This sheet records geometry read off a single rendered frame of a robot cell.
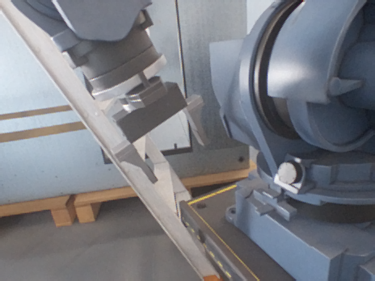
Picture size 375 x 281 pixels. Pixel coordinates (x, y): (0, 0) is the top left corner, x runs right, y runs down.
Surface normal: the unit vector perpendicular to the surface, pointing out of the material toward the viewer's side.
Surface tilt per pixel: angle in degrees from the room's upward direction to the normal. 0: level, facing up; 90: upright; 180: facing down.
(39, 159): 90
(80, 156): 90
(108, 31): 90
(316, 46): 67
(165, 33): 90
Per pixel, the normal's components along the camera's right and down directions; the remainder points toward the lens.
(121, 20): 0.44, 0.27
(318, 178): -0.55, 0.34
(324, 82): -0.89, 0.19
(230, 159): 0.12, 0.33
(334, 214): -0.32, 0.36
